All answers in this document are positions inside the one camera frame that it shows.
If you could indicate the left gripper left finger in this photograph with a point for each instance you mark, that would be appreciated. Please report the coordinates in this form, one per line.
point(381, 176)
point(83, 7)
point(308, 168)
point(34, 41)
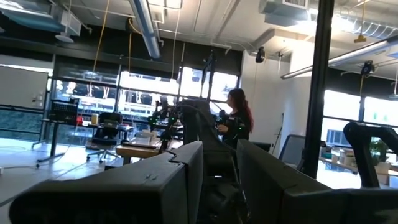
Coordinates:
point(124, 193)

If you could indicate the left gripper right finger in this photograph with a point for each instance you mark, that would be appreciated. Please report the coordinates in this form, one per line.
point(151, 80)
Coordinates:
point(295, 202)

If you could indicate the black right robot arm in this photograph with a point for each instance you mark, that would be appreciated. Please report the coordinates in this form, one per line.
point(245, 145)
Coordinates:
point(217, 161)

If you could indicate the black background robot arm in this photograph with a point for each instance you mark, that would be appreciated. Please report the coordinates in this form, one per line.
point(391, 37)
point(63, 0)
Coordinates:
point(164, 121)

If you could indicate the wooden table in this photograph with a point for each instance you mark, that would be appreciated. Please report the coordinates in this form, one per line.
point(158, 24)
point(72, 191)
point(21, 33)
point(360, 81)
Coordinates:
point(136, 152)

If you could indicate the blue-grey chair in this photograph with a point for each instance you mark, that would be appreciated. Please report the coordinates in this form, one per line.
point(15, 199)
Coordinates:
point(290, 152)

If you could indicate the black office chair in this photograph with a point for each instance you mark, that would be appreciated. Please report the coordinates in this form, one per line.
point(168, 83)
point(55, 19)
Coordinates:
point(105, 137)

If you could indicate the yellow cup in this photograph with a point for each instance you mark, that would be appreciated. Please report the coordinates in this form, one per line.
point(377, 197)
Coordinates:
point(94, 119)

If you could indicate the black desk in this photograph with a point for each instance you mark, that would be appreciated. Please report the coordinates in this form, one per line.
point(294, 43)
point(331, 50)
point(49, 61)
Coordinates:
point(53, 140)

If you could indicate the person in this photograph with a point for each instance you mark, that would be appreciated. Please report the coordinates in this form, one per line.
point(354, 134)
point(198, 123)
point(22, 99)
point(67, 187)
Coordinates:
point(241, 124)

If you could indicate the green potted plant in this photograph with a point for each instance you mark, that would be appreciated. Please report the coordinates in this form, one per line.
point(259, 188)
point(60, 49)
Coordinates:
point(379, 151)

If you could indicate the black equipment box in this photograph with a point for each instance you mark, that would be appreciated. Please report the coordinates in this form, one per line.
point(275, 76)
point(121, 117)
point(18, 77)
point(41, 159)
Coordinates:
point(63, 112)

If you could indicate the person's hand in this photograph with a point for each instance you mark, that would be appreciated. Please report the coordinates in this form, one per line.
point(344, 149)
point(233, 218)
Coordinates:
point(222, 128)

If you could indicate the long ceiling lamp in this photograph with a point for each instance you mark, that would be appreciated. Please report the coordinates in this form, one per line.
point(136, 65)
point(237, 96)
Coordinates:
point(342, 57)

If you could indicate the round ceiling disc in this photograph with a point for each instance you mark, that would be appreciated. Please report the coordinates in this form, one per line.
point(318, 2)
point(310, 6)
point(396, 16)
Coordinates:
point(64, 38)

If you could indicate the grey ceiling pipe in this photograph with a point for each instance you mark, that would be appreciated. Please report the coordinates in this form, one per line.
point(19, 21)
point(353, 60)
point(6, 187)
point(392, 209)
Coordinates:
point(146, 28)

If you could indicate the yellow hanging plug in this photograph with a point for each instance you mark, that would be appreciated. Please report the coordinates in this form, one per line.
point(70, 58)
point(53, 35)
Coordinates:
point(360, 39)

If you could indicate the grey ceiling air unit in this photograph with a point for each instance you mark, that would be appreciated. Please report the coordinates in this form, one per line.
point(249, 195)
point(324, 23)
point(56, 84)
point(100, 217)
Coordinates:
point(286, 14)

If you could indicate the white wall board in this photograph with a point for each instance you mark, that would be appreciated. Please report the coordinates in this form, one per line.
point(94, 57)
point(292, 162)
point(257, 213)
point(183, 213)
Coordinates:
point(21, 87)

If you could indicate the blue-grey ceiling duct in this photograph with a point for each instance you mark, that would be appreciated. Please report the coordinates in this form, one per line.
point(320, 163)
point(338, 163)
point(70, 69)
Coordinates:
point(31, 18)

